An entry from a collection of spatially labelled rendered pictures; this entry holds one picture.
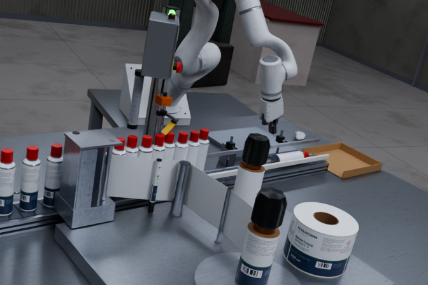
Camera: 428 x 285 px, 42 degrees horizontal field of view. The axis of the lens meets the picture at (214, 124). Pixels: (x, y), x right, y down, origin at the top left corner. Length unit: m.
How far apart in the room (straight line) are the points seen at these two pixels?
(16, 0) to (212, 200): 7.22
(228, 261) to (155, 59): 0.68
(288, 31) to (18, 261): 6.00
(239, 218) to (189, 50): 0.99
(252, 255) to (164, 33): 0.77
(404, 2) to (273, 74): 7.79
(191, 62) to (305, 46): 5.16
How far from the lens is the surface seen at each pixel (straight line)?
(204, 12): 2.34
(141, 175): 1.81
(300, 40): 7.45
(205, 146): 2.06
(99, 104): 2.96
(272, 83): 2.16
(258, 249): 1.49
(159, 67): 1.85
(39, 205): 1.84
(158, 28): 1.83
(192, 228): 1.81
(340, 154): 2.90
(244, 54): 7.49
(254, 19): 2.15
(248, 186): 1.85
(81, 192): 1.68
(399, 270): 2.04
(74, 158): 1.65
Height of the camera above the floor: 1.79
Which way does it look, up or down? 19 degrees down
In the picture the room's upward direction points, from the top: 11 degrees clockwise
